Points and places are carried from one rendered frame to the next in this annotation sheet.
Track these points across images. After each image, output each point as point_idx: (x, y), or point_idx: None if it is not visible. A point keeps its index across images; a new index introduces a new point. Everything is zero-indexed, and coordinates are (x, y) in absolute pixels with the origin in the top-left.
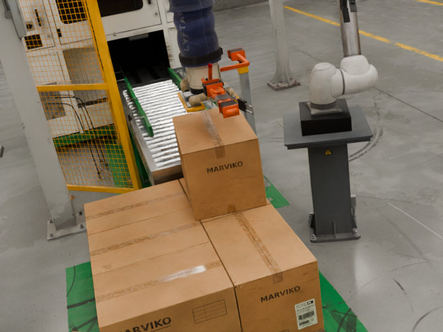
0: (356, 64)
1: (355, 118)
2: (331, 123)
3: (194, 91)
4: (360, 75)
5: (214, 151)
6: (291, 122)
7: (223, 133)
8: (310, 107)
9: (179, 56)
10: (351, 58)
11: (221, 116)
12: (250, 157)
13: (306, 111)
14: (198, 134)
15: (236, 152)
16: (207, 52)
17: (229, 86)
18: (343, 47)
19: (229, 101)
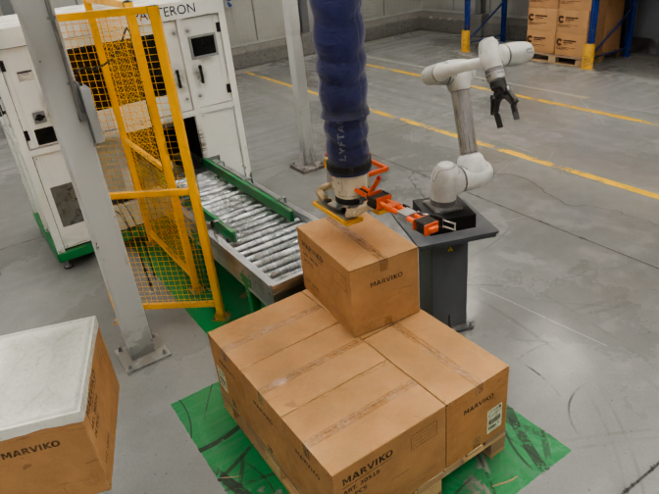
0: (477, 162)
1: None
2: (457, 222)
3: (344, 202)
4: (481, 172)
5: (379, 265)
6: None
7: (375, 243)
8: (432, 205)
9: (330, 166)
10: (471, 156)
11: (355, 223)
12: (409, 267)
13: (428, 210)
14: (346, 245)
15: (397, 263)
16: (364, 161)
17: None
18: (460, 144)
19: (424, 217)
